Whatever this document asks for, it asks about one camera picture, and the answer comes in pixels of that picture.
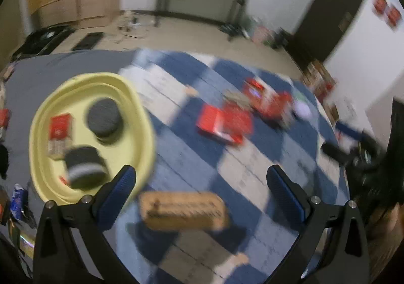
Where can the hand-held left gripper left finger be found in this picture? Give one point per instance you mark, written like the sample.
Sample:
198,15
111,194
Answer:
121,184

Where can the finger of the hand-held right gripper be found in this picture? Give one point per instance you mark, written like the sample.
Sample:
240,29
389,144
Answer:
334,152
348,130

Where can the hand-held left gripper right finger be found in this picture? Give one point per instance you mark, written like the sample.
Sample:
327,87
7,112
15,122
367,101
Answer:
282,189

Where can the long red cigarette carton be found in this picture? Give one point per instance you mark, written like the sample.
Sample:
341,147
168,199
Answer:
276,105

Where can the yellow plastic basin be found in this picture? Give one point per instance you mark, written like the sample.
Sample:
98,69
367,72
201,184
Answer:
41,157

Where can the small red cigarette pack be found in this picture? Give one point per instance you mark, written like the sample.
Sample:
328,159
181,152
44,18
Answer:
59,126

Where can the large red cigarette carton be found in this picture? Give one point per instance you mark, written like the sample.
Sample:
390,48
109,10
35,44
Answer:
216,121

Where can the pale patterned cigarette pack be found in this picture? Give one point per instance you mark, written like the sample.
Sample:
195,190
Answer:
236,99

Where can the person's right forearm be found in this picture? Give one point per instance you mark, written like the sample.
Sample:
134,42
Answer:
383,233

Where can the black foam cylinder white stripe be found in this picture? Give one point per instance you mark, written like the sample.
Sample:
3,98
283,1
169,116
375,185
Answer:
82,159

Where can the white rounded object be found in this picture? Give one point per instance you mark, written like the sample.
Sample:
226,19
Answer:
301,108

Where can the stack of cardboard boxes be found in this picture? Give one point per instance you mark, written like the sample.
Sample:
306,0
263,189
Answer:
318,78

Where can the blue checkered blanket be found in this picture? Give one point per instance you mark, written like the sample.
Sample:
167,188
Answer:
189,160

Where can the blue packet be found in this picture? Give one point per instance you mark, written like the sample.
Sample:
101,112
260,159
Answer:
18,200

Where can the yellow pack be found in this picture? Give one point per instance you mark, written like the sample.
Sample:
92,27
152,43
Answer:
26,244

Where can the dark door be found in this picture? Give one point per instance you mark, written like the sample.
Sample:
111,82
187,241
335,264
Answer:
331,9

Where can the pink bag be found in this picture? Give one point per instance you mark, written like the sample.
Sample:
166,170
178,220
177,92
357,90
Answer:
261,35

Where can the dark red box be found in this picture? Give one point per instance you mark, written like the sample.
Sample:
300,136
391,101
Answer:
4,121

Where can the black floor mat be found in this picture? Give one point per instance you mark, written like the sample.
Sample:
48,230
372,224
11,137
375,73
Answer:
86,41

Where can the black bag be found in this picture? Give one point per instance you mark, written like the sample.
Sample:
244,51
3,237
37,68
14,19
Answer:
41,40

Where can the red wall sticker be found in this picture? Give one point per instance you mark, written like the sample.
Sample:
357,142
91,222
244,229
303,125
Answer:
394,16
379,3

